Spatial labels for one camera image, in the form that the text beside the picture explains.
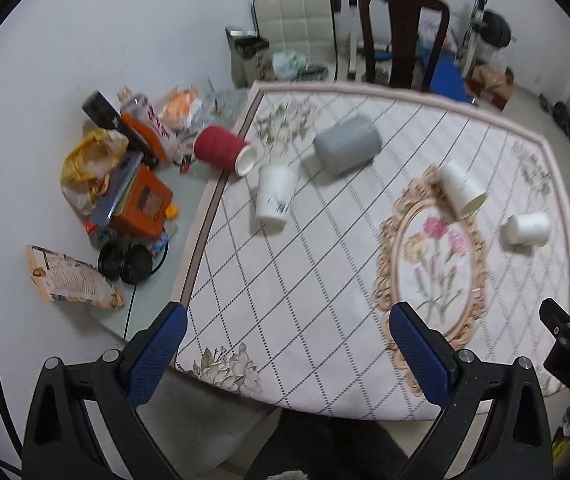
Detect grey ceramic mug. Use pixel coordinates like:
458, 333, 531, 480
313, 115, 383, 177

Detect white paper cup right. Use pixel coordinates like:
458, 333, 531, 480
503, 211, 552, 246

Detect white paper cup centre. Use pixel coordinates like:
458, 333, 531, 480
438, 162, 488, 219

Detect red ribbed paper cup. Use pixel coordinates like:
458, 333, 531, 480
193, 125, 258, 177

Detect white printed paper cup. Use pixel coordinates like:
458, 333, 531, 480
255, 164, 298, 226

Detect printed snack packet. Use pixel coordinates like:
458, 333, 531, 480
26, 245, 125, 309

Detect black headphones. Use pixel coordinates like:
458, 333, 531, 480
98, 240, 168, 286

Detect orange gift box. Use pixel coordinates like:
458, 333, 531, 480
108, 165, 173, 238

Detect yellow bottle cap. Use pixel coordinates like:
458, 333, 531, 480
165, 204, 179, 219

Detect yellow plastic bag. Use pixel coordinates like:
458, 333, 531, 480
60, 128, 129, 218

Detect patterned white table mat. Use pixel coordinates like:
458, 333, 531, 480
173, 84, 570, 422

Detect blue stool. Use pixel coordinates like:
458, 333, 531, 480
429, 60, 470, 103

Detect black box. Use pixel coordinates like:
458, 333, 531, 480
81, 91, 120, 130

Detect white orange snack bag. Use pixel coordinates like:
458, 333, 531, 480
117, 87, 179, 165

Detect dark wooden chair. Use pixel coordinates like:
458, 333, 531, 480
359, 0, 450, 92

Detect white padded chair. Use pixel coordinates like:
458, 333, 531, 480
253, 0, 338, 80

